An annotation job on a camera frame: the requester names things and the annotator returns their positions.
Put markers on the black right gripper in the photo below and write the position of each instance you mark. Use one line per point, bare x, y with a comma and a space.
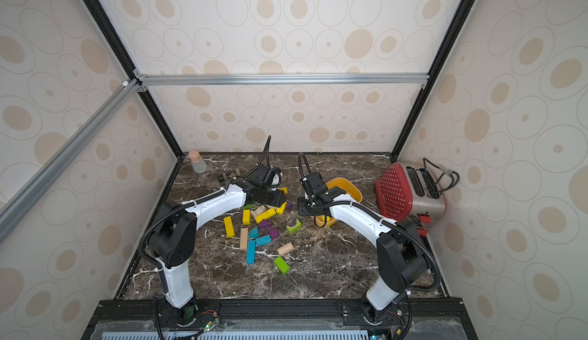
308, 206

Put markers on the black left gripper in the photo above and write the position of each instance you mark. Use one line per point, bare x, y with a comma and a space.
279, 198

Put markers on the natural wood arch block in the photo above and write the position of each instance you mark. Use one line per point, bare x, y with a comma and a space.
258, 211

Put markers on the long speckled yellow block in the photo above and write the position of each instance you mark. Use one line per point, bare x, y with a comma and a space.
265, 215

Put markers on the yellow block upright centre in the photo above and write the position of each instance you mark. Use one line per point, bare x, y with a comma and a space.
281, 209

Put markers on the green rainbow arch block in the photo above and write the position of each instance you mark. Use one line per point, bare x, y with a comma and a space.
294, 227

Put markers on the purple triangle block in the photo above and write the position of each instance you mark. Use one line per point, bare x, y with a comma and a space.
265, 224

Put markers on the teal block left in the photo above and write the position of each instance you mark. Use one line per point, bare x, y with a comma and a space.
253, 234

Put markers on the yellow block left short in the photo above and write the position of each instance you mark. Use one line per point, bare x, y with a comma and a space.
229, 227

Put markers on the purple cube block near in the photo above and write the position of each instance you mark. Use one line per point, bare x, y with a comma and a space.
274, 234

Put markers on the long natural wood block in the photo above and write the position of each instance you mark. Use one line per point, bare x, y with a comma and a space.
243, 238

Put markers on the teal block right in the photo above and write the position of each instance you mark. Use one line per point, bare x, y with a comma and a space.
263, 240

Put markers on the natural wood cylinder block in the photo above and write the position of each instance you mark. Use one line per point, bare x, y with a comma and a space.
285, 249

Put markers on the clear bottle pink cap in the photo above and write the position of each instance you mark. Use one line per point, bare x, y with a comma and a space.
197, 162

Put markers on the long teal block front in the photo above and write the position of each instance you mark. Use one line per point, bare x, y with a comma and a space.
251, 250

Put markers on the green block front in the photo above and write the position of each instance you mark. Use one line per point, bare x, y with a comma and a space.
281, 265

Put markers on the red polka dot toaster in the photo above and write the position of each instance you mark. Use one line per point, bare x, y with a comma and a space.
409, 191

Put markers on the aluminium frame bar back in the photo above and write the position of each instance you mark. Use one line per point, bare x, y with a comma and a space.
283, 79

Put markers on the aluminium frame bar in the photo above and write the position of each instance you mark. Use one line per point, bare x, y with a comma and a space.
30, 193
283, 79

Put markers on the aluminium frame bar left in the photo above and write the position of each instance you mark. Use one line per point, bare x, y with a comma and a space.
30, 193

